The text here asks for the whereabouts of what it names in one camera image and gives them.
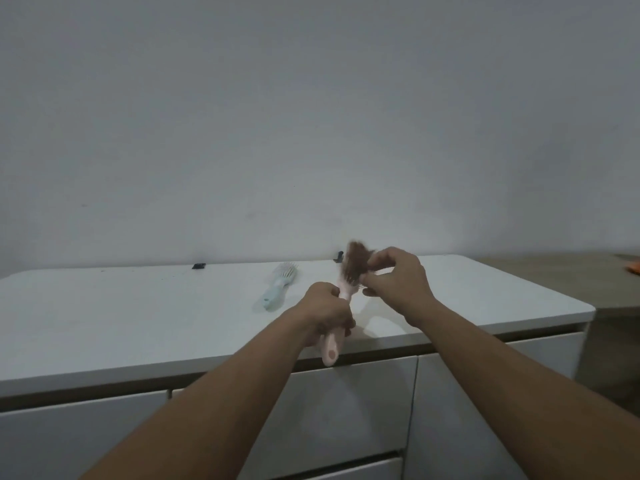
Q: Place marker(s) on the person's left hand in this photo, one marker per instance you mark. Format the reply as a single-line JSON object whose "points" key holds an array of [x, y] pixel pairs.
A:
{"points": [[322, 309]]}

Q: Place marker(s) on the person's right hand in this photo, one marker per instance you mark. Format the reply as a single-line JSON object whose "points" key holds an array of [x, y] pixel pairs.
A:
{"points": [[402, 289]]}

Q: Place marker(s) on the person's right thumb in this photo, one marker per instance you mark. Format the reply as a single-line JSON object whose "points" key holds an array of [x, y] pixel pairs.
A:
{"points": [[374, 284]]}

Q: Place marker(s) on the person's left thumb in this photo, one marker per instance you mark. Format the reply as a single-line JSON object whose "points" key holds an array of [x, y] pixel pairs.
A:
{"points": [[331, 290]]}

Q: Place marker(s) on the clump of brown hair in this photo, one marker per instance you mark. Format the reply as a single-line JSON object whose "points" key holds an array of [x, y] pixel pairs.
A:
{"points": [[358, 257]]}

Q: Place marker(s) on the pink hairbrush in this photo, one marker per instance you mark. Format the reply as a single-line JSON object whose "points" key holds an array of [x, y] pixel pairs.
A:
{"points": [[332, 347]]}

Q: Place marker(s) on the person's right forearm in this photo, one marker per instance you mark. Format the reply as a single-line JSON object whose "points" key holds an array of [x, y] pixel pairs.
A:
{"points": [[520, 394]]}

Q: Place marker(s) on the person's left forearm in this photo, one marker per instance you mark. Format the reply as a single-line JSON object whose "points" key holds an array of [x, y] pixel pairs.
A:
{"points": [[210, 409]]}

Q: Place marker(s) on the light blue hairbrush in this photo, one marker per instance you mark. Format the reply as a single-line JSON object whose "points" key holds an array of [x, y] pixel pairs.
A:
{"points": [[278, 288]]}

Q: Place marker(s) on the white drawer front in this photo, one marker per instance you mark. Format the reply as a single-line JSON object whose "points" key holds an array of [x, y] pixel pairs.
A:
{"points": [[345, 409], [75, 439], [450, 434]]}

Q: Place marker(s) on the white cabinet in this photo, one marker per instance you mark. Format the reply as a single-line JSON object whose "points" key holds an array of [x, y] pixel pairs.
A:
{"points": [[125, 314]]}

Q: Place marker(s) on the orange object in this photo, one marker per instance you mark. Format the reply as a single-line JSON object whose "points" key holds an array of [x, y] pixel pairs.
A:
{"points": [[633, 267]]}

